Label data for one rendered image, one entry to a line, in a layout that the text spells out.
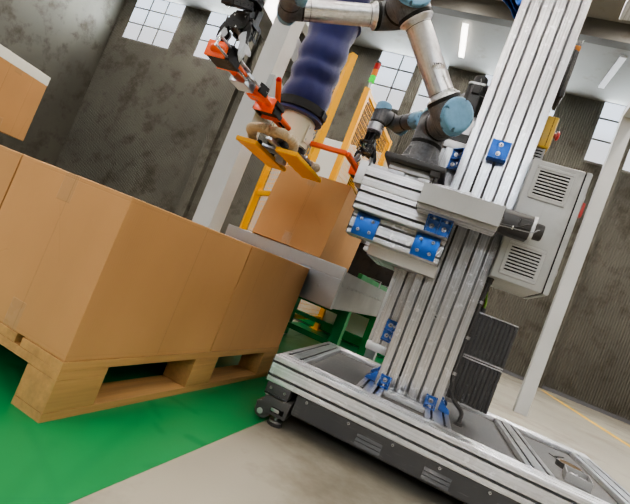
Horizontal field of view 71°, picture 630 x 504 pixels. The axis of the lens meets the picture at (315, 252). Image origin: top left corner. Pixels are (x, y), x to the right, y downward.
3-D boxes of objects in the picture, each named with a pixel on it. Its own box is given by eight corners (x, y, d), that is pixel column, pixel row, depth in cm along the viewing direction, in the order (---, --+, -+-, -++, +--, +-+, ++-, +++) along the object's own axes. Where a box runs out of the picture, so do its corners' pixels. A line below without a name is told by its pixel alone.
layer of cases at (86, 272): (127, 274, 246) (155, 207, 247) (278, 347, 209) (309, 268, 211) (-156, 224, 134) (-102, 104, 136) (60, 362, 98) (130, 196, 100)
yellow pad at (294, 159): (301, 177, 208) (305, 167, 208) (320, 183, 204) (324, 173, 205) (274, 150, 176) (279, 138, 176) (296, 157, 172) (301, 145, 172)
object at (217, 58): (217, 68, 142) (222, 54, 142) (236, 73, 140) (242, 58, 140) (203, 53, 134) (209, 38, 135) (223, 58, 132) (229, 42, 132)
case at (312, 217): (286, 260, 285) (311, 205, 291) (342, 283, 272) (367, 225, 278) (251, 231, 229) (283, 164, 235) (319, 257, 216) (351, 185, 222)
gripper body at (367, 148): (355, 149, 208) (364, 126, 209) (358, 156, 216) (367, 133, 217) (370, 154, 205) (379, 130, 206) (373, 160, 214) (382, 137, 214)
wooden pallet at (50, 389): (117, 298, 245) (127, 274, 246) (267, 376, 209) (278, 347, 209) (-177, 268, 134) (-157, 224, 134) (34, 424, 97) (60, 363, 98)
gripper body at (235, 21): (255, 47, 142) (269, 13, 143) (243, 30, 134) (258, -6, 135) (235, 43, 145) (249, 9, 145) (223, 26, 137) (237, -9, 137)
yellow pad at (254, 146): (267, 166, 214) (271, 157, 214) (285, 172, 211) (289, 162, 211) (234, 138, 182) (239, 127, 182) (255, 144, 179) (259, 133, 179)
